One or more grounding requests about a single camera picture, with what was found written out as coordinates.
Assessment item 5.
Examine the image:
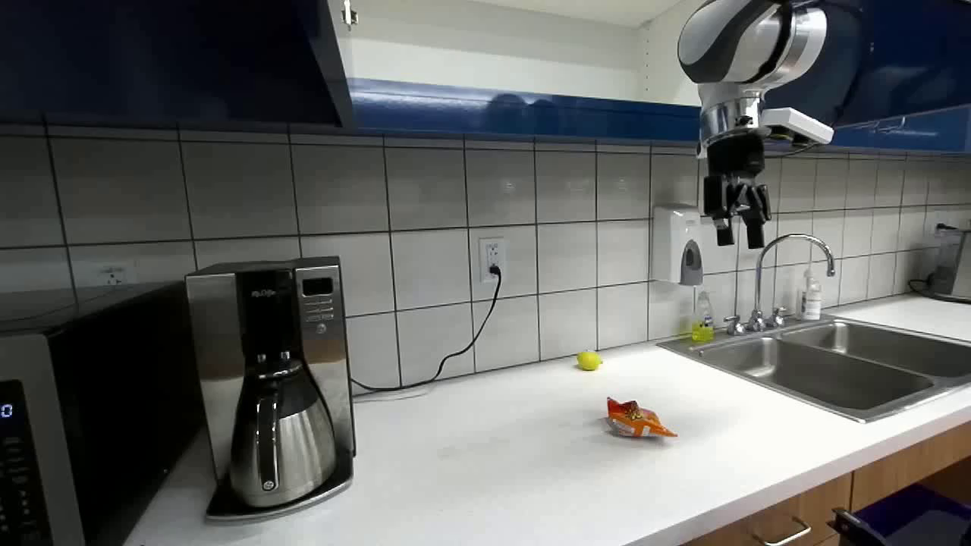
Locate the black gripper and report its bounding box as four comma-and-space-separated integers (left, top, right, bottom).
702, 130, 773, 251

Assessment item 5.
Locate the orange Cheetos snack packet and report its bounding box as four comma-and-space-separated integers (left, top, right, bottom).
603, 396, 681, 443

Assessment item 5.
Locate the blue cabinet door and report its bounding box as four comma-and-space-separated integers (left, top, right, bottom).
0, 0, 356, 134
817, 0, 971, 128

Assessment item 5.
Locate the wooden base cabinet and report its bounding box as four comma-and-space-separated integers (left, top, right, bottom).
687, 423, 971, 546

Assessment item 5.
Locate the chrome sink faucet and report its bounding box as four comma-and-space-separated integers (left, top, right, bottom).
726, 232, 842, 337

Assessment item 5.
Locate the small white bottle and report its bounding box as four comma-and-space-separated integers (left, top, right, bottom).
801, 266, 828, 325

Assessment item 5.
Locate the yellow dish soap bottle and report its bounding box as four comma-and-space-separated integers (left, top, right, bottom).
687, 285, 719, 346

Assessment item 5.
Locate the stainless steel double sink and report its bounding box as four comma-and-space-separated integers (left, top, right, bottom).
662, 317, 971, 423

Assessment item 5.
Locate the black steel coffee maker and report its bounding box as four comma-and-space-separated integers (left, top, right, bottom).
183, 256, 357, 524

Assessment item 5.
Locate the stainless steel coffee carafe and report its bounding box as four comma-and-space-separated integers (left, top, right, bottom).
225, 350, 340, 512

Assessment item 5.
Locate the black microwave oven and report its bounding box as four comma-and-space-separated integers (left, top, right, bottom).
0, 283, 206, 546

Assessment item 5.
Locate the white wall soap dispenser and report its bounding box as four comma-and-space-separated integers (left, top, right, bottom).
648, 206, 715, 289

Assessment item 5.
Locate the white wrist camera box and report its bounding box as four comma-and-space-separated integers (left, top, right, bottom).
759, 104, 838, 151

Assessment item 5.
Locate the blue wall cabinet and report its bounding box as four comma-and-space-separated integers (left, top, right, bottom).
828, 100, 971, 157
323, 0, 843, 156

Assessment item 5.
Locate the black power cord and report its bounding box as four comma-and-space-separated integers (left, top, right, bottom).
348, 263, 508, 397

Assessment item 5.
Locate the white wall outlet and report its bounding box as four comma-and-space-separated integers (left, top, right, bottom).
476, 235, 510, 283

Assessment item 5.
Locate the metal drawer handle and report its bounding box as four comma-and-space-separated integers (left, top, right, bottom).
761, 515, 817, 546

